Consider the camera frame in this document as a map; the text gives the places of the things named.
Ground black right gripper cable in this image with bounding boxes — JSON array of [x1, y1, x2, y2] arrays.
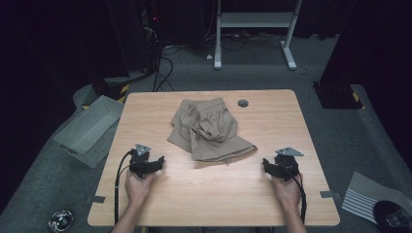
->
[[277, 160, 308, 225]]

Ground beige shorts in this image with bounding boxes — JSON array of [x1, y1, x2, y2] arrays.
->
[[166, 96, 258, 163]]

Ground black round object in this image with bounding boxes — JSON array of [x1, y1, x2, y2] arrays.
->
[[372, 200, 412, 233]]

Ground striped grey board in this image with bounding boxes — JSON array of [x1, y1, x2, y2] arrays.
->
[[341, 171, 412, 225]]

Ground person's left hand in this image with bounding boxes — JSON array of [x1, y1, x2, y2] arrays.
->
[[124, 169, 157, 209]]

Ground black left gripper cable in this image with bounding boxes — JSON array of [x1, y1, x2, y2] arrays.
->
[[113, 149, 134, 226]]

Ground black floor cables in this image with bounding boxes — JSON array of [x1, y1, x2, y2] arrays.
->
[[151, 43, 183, 93]]

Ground black base with yellow tape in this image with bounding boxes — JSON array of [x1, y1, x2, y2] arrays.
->
[[312, 81, 365, 111], [90, 76, 131, 102]]

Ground white metal stand frame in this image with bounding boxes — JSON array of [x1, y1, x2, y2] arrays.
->
[[213, 0, 304, 71]]

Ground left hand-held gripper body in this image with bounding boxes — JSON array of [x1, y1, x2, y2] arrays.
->
[[128, 144, 154, 180]]

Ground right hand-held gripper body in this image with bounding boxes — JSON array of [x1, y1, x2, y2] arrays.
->
[[273, 147, 305, 183]]

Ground grey plastic bin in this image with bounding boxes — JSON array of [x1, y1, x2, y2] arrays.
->
[[52, 94, 126, 169]]

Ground person's right hand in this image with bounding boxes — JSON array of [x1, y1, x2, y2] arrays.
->
[[271, 173, 304, 212]]

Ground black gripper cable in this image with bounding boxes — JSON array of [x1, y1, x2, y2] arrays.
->
[[113, 149, 134, 226], [277, 160, 308, 225]]

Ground black equipment rack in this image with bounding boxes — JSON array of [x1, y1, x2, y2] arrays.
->
[[137, 0, 164, 74]]

